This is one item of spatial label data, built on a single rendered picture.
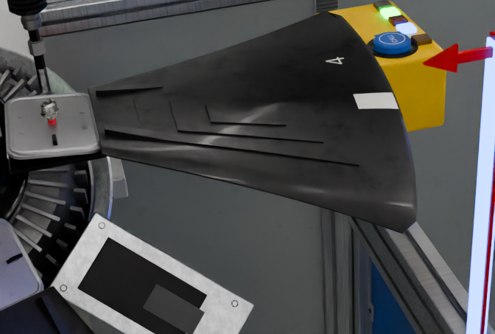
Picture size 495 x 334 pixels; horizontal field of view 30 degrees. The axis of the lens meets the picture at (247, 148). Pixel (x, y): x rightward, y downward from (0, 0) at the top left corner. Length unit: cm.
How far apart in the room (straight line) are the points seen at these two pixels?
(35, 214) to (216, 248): 91
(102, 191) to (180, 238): 78
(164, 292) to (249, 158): 16
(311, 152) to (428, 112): 38
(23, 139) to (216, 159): 14
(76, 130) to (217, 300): 19
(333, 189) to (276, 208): 100
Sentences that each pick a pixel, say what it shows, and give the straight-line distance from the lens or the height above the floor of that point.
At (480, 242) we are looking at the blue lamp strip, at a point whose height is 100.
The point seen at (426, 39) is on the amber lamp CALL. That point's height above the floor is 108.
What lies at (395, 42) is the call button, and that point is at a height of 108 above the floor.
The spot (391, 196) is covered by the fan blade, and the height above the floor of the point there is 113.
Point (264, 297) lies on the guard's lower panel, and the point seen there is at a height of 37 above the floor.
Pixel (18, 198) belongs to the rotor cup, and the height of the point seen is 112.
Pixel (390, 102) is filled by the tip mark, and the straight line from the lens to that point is 72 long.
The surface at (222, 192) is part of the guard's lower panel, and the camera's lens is 159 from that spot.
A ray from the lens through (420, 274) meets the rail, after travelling 102.
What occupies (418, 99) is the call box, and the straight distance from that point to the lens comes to 101.
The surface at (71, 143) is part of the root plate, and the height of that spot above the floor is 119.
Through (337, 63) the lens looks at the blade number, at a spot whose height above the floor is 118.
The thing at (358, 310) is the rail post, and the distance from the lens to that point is 128.
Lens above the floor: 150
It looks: 31 degrees down
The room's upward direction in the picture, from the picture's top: 5 degrees counter-clockwise
